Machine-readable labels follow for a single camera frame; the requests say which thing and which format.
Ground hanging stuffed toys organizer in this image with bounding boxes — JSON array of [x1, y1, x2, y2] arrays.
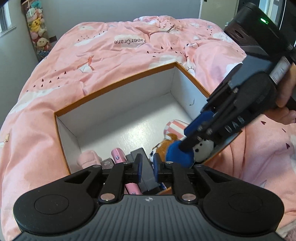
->
[[21, 0, 52, 61]]

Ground grey rectangular box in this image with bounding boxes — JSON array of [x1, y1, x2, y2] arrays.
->
[[125, 148, 161, 195]]

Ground pink cylindrical tube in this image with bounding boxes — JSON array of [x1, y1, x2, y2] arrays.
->
[[111, 148, 142, 195]]

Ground orange cardboard box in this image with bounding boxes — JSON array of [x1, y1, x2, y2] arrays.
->
[[55, 63, 209, 174]]

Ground blue yellow plush toy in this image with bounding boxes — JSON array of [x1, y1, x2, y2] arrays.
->
[[149, 133, 184, 163]]

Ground pink printed bed quilt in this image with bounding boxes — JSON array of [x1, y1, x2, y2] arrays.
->
[[1, 16, 295, 240]]

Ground person's right hand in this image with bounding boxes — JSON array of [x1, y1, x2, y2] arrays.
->
[[265, 64, 296, 125]]

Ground pink plush toy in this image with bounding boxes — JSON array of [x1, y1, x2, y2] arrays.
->
[[77, 150, 102, 169]]

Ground pink striped plush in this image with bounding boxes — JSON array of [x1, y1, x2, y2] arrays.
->
[[164, 119, 188, 140]]

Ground window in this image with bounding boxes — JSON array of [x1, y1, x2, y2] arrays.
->
[[1, 1, 16, 37]]

